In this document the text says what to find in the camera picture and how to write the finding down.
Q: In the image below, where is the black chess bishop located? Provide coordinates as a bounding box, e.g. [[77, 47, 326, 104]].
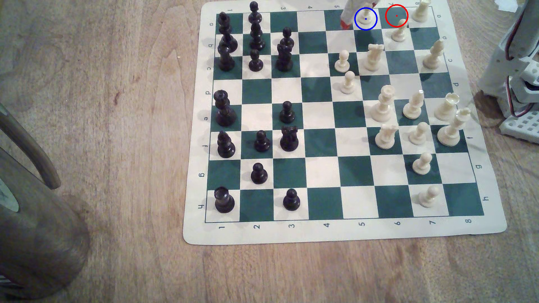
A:
[[249, 23, 266, 51], [216, 131, 236, 159]]

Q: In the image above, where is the black chess rook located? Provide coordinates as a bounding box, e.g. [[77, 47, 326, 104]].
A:
[[214, 187, 236, 214], [280, 126, 300, 152]]

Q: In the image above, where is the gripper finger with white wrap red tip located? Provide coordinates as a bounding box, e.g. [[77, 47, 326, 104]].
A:
[[340, 0, 359, 30]]

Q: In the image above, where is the white chess queen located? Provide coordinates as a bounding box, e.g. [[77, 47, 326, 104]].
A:
[[437, 107, 472, 147]]

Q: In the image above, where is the white perforated base plate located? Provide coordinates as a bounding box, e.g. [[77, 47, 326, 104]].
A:
[[499, 109, 539, 145]]

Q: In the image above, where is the white paper sheet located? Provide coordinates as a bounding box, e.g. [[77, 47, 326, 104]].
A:
[[494, 0, 523, 14]]

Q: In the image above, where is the green white chess mat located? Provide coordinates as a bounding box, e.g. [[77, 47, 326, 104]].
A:
[[183, 0, 508, 245]]

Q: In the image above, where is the red black servo cable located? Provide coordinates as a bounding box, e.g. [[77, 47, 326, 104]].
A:
[[504, 25, 535, 118]]

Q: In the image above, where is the white chess rook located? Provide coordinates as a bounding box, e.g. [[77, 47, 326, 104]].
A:
[[411, 0, 433, 24], [434, 93, 460, 122]]

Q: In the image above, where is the white chess knight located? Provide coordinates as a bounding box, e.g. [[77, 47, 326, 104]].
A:
[[374, 123, 399, 150], [364, 44, 385, 72]]

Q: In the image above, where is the white chess pawn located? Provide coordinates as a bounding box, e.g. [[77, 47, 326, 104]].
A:
[[335, 50, 351, 73], [391, 19, 408, 43], [357, 2, 374, 27], [419, 185, 440, 209], [340, 71, 357, 95], [412, 152, 433, 176], [408, 122, 429, 146]]

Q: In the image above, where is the white chess bishop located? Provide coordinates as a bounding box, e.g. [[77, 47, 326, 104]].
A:
[[403, 89, 424, 120], [423, 38, 446, 70]]

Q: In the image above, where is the brown wooden chair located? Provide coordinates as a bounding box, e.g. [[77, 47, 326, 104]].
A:
[[0, 103, 92, 300]]

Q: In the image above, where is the black chess knight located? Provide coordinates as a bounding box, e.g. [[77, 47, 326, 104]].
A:
[[276, 44, 294, 72], [217, 43, 236, 72]]

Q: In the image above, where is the black chess king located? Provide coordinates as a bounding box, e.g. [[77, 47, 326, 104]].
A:
[[216, 11, 239, 54]]

